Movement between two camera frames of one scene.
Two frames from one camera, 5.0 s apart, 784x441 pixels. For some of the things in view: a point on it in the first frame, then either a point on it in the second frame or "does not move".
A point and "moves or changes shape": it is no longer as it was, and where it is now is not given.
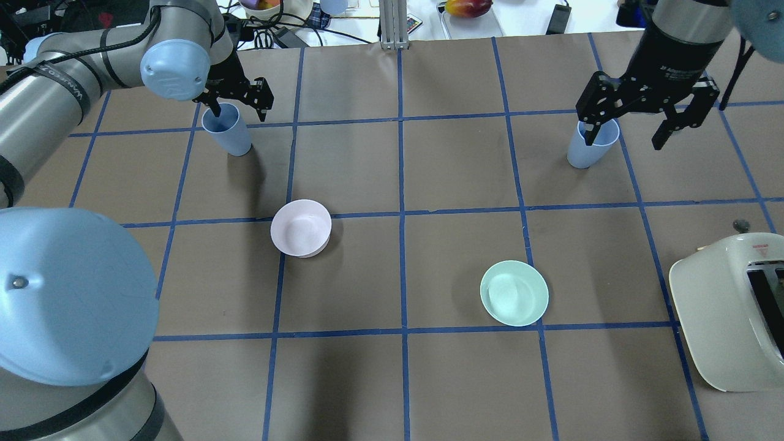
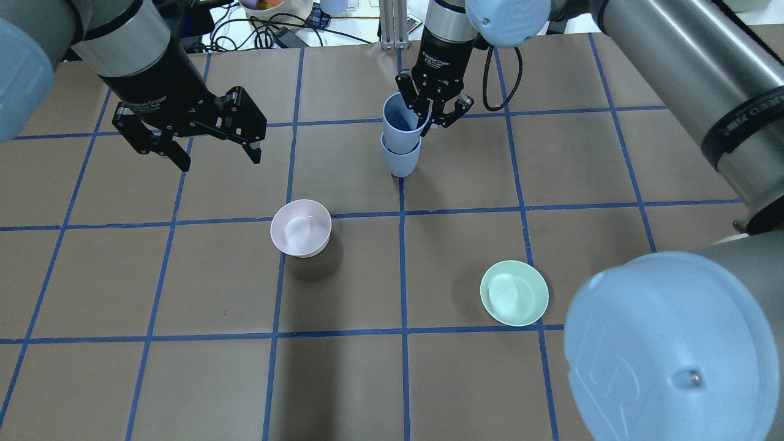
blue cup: [228, 129] moves or changes shape
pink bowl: [301, 228] does not move
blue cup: [583, 156] -> [399, 124]
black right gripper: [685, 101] -> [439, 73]
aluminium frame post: [394, 24] does not move
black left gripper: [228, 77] -> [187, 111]
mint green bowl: [514, 293] does not move
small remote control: [413, 22] does not move
